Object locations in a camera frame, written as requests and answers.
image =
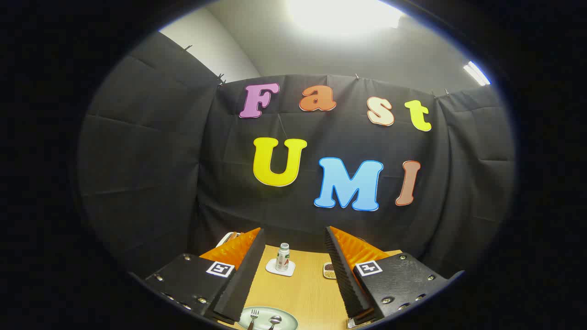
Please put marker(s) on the pale green round plate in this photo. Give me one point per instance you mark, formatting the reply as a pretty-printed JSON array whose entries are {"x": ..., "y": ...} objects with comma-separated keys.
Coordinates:
[{"x": 286, "y": 316}]

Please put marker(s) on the white divided tray of beans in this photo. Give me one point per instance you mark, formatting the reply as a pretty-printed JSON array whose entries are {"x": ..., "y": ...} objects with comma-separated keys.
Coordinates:
[{"x": 329, "y": 271}]

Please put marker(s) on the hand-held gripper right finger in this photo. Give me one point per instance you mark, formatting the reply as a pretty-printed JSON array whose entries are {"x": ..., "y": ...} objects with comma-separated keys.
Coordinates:
[{"x": 341, "y": 270}]

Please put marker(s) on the white square coaster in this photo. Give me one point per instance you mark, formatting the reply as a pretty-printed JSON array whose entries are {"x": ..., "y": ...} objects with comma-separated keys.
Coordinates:
[{"x": 271, "y": 268}]

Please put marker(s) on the white toaster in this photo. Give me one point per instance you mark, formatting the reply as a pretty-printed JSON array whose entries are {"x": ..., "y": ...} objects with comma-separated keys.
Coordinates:
[{"x": 224, "y": 239}]

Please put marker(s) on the long ceiling tube light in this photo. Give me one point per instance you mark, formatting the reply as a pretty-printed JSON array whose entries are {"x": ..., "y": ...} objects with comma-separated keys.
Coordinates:
[{"x": 477, "y": 73}]

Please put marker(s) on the white drink bottle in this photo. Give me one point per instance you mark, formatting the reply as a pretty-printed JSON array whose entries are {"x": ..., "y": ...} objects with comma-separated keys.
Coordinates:
[{"x": 283, "y": 256}]

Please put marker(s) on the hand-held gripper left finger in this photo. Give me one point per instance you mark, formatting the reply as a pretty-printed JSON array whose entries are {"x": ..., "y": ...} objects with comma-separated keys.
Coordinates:
[{"x": 247, "y": 275}]

